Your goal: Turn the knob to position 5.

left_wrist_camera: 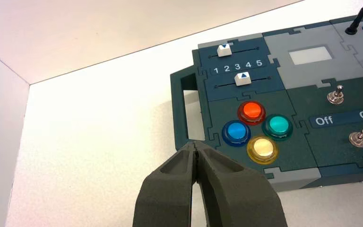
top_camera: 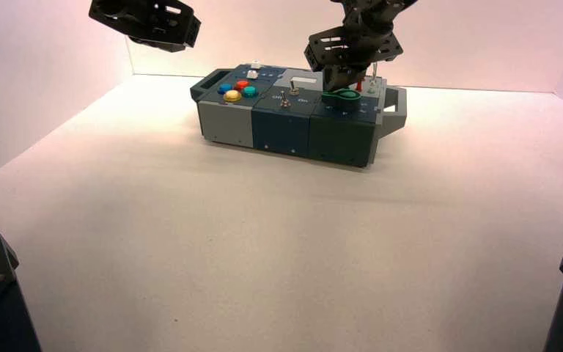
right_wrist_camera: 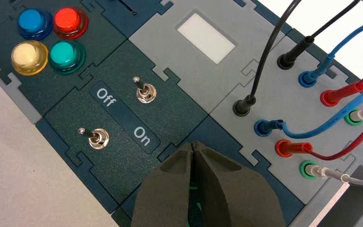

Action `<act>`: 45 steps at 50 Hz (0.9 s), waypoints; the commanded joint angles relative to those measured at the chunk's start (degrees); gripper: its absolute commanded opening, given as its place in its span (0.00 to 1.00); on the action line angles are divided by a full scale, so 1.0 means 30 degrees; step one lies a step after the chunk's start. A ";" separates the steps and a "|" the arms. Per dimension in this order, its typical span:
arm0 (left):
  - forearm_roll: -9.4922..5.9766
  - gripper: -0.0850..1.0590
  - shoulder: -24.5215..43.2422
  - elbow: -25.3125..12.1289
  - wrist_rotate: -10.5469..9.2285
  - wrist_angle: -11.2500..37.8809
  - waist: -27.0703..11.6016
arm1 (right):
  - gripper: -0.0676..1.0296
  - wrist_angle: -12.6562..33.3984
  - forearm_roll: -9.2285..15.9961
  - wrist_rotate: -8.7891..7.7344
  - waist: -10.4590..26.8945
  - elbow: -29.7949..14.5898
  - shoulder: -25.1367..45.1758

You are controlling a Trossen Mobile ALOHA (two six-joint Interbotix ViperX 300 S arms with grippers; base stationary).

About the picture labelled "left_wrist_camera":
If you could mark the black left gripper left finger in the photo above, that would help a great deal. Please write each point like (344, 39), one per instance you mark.
(165, 191)

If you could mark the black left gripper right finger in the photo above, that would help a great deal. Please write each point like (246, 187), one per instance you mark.
(238, 194)

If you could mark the yellow round push button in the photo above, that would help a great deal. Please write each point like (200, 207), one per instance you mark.
(263, 149)

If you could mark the blue round push button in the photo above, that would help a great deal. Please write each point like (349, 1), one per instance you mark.
(236, 132)

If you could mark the teal grey control box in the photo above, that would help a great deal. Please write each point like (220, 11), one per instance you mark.
(300, 147)

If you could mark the green round push button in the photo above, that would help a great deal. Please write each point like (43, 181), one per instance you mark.
(277, 126)

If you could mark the red round push button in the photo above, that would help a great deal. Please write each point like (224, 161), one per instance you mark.
(252, 112)

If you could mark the white slider cap up arrow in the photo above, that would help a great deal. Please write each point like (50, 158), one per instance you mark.
(243, 78)

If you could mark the white slider cap down arrow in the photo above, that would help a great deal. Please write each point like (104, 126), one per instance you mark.
(224, 50)

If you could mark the white display window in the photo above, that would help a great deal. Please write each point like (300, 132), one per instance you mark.
(310, 55)

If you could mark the metal toggle switch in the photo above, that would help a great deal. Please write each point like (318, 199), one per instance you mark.
(358, 139)
(336, 96)

